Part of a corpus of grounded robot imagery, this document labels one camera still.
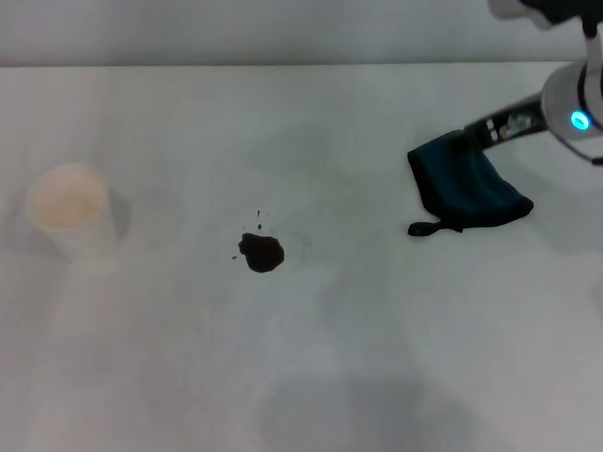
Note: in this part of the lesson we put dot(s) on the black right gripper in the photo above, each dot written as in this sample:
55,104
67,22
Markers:
511,122

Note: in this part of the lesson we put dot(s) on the blue rag with black loop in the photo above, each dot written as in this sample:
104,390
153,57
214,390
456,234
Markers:
458,193

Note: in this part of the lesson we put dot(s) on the white paper cup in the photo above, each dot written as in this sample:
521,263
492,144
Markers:
72,211

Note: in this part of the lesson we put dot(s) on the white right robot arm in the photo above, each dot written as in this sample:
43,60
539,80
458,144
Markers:
595,93

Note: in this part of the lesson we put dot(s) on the black water stain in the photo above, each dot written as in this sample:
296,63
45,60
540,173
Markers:
262,254

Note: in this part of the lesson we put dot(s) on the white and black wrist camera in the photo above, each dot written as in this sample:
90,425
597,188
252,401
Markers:
546,9

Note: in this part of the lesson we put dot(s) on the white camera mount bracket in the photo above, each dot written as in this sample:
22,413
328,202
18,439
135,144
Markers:
592,46

